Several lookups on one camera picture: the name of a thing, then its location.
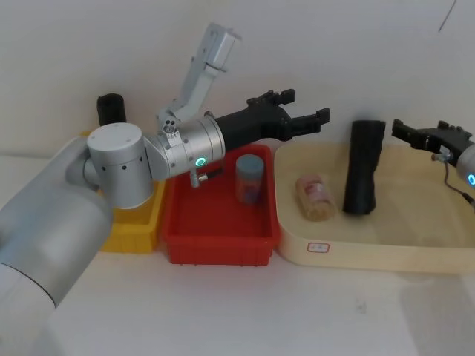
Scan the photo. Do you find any pale wooden tray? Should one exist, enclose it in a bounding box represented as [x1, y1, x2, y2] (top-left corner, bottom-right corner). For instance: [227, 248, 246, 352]
[273, 142, 475, 274]

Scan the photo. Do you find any short black cylinder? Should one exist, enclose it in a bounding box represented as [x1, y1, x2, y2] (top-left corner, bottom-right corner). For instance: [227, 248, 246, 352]
[96, 93, 129, 129]

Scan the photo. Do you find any yellow plastic bin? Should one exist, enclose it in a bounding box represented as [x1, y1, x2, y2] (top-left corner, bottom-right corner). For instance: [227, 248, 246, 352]
[79, 129, 168, 254]

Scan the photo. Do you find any clear jar with pink label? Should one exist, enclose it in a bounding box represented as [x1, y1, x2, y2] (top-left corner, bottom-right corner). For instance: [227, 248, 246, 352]
[295, 174, 337, 222]

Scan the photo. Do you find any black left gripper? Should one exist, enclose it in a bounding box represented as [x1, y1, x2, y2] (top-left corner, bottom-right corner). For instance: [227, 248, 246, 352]
[214, 88, 332, 153]

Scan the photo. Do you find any clear jar with grey lid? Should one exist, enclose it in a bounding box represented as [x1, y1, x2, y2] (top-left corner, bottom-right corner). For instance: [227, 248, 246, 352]
[235, 154, 266, 205]

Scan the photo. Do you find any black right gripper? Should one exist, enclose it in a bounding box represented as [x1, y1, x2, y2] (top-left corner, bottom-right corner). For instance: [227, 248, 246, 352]
[391, 118, 475, 165]

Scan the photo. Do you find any tall black cylinder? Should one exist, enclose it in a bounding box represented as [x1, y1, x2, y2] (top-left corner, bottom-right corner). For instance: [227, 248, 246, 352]
[341, 119, 387, 217]

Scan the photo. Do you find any white table cloth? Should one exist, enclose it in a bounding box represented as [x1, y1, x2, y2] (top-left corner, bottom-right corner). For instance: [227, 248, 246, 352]
[0, 148, 475, 356]

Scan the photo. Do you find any thin dark gripper cable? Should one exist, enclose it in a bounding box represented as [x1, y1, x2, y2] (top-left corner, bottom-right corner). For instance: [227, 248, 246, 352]
[430, 146, 475, 205]
[188, 167, 224, 188]

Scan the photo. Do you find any red plastic bin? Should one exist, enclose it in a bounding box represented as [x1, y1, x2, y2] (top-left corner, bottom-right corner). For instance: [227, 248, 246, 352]
[160, 143, 281, 267]

